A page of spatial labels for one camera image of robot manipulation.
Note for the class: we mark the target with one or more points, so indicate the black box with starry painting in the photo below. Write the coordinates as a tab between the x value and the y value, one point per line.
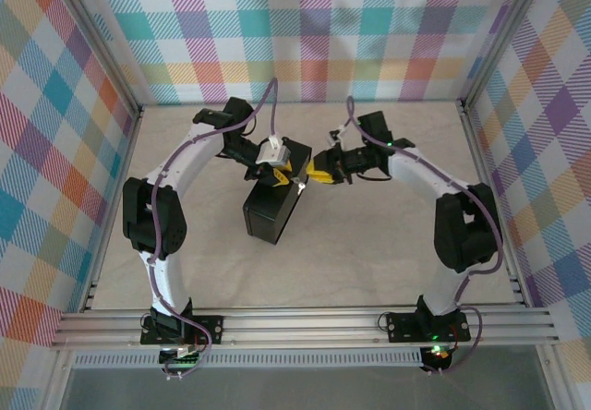
270	216

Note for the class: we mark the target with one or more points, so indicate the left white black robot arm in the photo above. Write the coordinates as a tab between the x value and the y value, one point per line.
168	285

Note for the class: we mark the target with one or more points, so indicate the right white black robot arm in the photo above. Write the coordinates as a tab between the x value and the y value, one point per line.
415	177

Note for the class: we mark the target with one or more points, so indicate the aluminium side rail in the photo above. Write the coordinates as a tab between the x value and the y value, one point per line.
482	151
130	147

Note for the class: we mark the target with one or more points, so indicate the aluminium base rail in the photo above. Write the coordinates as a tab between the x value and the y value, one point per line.
300	331

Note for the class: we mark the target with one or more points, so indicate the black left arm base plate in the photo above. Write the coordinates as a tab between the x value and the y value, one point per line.
208	323

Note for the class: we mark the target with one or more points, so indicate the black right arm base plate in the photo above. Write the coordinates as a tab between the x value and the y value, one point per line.
401	327

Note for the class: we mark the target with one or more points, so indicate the aluminium frame post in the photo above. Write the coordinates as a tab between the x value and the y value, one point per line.
104	40
503	36

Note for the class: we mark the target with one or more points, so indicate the aluminium frame leg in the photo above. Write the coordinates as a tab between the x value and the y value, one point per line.
554	377
59	377

